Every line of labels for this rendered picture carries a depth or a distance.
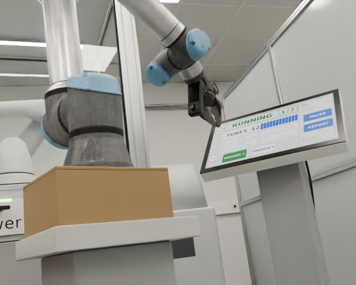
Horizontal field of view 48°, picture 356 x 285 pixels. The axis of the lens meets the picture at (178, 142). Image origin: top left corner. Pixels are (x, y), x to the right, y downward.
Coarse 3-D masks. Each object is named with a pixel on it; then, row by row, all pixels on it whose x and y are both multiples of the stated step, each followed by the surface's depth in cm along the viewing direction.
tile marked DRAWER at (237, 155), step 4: (232, 152) 150; (236, 152) 149; (240, 152) 147; (244, 152) 146; (224, 156) 150; (228, 156) 149; (232, 156) 148; (236, 156) 147; (240, 156) 146; (244, 156) 144; (224, 160) 148; (228, 160) 147; (232, 160) 146
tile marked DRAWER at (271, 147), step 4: (268, 144) 143; (272, 144) 142; (252, 148) 146; (256, 148) 145; (260, 148) 144; (264, 148) 142; (268, 148) 141; (272, 148) 140; (252, 152) 144; (256, 152) 143; (260, 152) 142; (264, 152) 141
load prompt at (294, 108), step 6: (288, 108) 154; (294, 108) 153; (264, 114) 159; (270, 114) 157; (276, 114) 155; (282, 114) 153; (240, 120) 164; (246, 120) 162; (252, 120) 160; (258, 120) 158; (264, 120) 156; (228, 126) 165; (234, 126) 163; (240, 126) 161
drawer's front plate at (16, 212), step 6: (0, 204) 135; (6, 204) 136; (12, 204) 137; (18, 204) 137; (6, 210) 135; (12, 210) 136; (18, 210) 137; (0, 216) 134; (6, 216) 135; (12, 216) 135; (18, 216) 136; (0, 222) 134; (18, 222) 136; (6, 228) 134; (12, 228) 134; (18, 228) 135; (0, 234) 133; (6, 234) 133; (12, 234) 134; (18, 234) 136
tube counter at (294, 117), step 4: (288, 116) 150; (292, 116) 149; (296, 116) 148; (272, 120) 153; (276, 120) 152; (280, 120) 151; (284, 120) 150; (288, 120) 148; (292, 120) 147; (296, 120) 146; (256, 124) 156; (260, 124) 155; (264, 124) 154; (268, 124) 152; (272, 124) 151; (276, 124) 150; (280, 124) 149; (252, 128) 156; (256, 128) 154; (260, 128) 153; (264, 128) 152
